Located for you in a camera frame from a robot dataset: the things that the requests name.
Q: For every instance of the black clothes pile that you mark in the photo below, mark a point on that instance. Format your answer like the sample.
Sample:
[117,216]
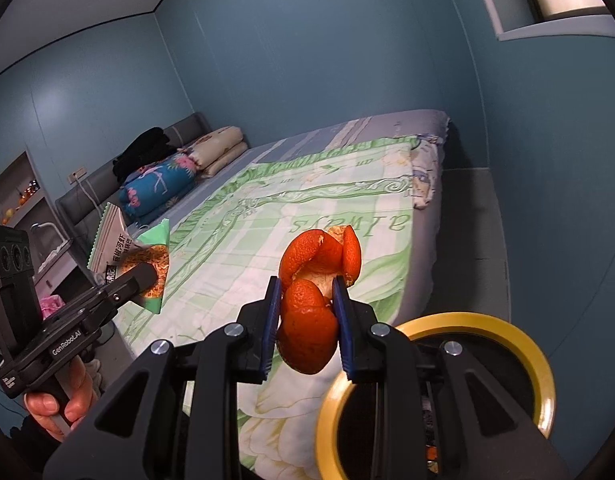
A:
[142,152]

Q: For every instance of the person's left hand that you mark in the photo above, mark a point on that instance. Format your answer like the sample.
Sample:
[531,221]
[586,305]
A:
[82,395]

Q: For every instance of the orange fruit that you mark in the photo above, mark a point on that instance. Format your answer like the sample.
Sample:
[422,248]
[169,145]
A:
[8,216]

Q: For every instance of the white shelf unit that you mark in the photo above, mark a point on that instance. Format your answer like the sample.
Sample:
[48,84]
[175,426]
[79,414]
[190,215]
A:
[17,170]

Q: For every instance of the person's left forearm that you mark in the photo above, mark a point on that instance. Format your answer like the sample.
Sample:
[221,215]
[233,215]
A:
[27,455]

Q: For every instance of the green snack packet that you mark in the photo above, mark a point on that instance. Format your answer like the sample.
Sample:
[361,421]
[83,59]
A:
[112,245]

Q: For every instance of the beige folded quilt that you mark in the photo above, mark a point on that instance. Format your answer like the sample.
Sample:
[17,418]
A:
[222,145]

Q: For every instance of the grey blue bed sheet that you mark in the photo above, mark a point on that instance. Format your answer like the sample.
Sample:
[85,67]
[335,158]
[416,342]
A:
[362,130]

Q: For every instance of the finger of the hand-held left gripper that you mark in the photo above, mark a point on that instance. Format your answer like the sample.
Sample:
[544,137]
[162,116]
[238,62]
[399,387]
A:
[137,277]

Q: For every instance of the wall socket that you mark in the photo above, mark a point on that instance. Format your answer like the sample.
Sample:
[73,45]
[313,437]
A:
[76,176]

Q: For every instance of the orange peel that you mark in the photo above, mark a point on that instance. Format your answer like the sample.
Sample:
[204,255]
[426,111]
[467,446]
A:
[307,330]

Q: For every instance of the grey upholstered bed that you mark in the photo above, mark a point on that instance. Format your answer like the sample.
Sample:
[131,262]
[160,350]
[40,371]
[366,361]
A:
[187,127]

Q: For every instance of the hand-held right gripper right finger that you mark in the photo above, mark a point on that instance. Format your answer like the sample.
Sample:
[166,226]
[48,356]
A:
[343,325]

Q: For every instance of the blue floral folded quilt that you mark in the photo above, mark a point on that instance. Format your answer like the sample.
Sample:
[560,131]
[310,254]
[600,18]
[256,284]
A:
[152,185]

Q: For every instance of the small shelf ornaments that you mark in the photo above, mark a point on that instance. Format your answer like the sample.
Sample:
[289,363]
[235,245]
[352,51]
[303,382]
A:
[30,191]

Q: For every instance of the yellow rimmed black bin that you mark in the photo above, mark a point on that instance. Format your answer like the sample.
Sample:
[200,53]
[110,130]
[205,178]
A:
[487,322]

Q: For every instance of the pink cloth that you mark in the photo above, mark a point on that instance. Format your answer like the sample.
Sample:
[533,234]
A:
[50,305]

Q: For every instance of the white desk lamp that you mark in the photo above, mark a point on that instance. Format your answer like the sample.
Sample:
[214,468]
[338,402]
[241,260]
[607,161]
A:
[37,227]

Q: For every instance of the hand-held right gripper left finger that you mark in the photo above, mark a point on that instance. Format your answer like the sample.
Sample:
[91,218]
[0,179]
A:
[272,325]

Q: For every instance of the green floral printed blanket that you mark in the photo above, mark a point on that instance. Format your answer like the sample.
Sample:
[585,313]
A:
[247,240]

